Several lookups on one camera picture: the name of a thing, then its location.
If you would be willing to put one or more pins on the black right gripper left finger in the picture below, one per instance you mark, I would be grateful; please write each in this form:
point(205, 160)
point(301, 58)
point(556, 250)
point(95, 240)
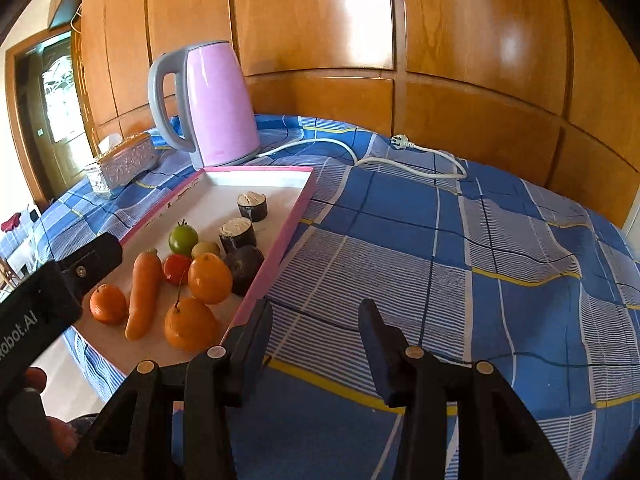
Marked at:
point(171, 422)

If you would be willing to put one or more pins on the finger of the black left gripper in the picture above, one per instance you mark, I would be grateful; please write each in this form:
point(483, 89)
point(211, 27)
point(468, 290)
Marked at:
point(84, 268)

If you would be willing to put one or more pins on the small orange mandarin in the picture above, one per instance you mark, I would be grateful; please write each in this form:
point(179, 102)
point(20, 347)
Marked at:
point(108, 304)

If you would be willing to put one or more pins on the orange carrot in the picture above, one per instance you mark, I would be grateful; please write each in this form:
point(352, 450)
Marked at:
point(147, 275)

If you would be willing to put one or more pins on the red tomato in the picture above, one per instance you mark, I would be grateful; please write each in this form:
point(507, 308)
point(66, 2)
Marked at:
point(175, 269)

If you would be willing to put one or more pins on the green tomato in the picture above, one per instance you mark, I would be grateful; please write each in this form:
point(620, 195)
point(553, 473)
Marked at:
point(183, 238)

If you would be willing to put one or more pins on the small yellow-green fruit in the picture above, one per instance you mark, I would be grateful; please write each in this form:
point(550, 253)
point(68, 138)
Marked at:
point(202, 248)

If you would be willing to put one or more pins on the orange mandarin with stem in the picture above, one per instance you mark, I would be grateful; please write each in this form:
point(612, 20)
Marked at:
point(190, 326)

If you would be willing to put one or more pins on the large orange mandarin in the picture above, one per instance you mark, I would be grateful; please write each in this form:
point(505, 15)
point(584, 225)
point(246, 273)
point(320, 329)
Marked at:
point(209, 279)

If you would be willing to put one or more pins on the dark purple passion fruit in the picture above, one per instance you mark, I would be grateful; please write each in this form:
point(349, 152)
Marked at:
point(244, 264)

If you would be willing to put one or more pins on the silver ornate tissue box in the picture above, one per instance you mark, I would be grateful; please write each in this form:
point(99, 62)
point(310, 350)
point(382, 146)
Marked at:
point(116, 168)

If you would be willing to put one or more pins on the pink shallow tray box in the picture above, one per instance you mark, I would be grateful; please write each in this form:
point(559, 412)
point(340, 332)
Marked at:
point(206, 201)

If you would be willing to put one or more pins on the wooden door with glass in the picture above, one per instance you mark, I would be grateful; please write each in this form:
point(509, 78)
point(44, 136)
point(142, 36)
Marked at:
point(48, 131)

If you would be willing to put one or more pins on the pink electric kettle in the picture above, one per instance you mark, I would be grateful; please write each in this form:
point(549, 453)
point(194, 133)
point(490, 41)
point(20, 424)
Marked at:
point(217, 121)

